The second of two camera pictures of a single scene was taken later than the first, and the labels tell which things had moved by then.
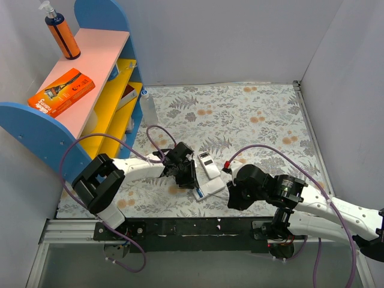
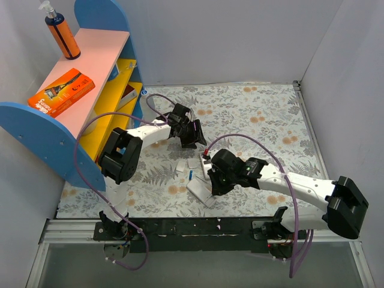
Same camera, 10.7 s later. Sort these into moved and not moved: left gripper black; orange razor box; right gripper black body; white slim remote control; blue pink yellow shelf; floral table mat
Moved: right gripper black body; left gripper black
Not moved: blue pink yellow shelf; orange razor box; floral table mat; white slim remote control
